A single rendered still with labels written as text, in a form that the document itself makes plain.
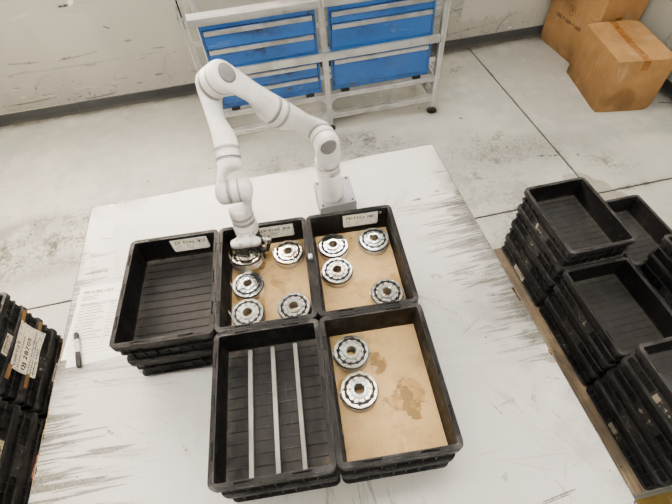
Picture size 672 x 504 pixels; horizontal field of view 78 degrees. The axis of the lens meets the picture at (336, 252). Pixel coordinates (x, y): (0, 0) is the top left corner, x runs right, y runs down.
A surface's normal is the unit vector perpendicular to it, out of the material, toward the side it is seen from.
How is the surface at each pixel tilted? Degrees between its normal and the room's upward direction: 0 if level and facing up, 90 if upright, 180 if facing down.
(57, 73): 90
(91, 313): 0
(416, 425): 0
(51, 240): 0
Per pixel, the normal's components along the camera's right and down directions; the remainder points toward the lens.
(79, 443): -0.06, -0.61
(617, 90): 0.00, 0.79
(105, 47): 0.21, 0.77
